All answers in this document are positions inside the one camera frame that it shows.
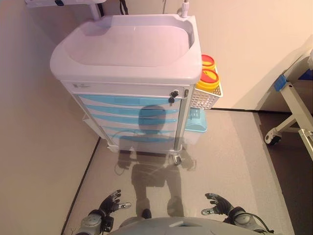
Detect light blue waste bin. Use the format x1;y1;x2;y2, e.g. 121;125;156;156
184;107;208;133

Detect grey robot torso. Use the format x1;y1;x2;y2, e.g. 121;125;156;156
117;216;235;235

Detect white lockable cart drawer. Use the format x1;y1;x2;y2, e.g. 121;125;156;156
60;81;186;100

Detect translucent plastic bin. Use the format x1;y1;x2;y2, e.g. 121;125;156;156
182;129;204;145

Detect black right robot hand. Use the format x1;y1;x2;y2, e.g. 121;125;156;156
201;192;237;218

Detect yellow red-lid sharps container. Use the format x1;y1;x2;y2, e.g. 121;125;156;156
201;54;218;71
197;68;221;93

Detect black cart keys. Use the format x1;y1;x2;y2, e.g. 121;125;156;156
168;90;180;104

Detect white mesh cart basket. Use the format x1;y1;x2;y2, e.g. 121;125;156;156
189;80;224;110

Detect blue front cart drawer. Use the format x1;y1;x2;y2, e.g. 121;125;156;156
107;135;176;148
77;94;183;109
84;105;180;116
100;126;177;136

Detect blue bed frame clip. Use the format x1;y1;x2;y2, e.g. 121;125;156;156
275;74;287;92

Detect blue front medicine drawer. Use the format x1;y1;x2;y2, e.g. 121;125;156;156
89;114;179;124

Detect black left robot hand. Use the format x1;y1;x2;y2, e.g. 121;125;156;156
99;188;132;217

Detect white medical cart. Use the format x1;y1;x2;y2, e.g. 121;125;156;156
49;14;203;167

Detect black hanging cable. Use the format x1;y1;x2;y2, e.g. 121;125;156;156
118;0;131;16

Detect white hospital bed frame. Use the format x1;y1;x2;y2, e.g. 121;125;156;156
265;41;313;157

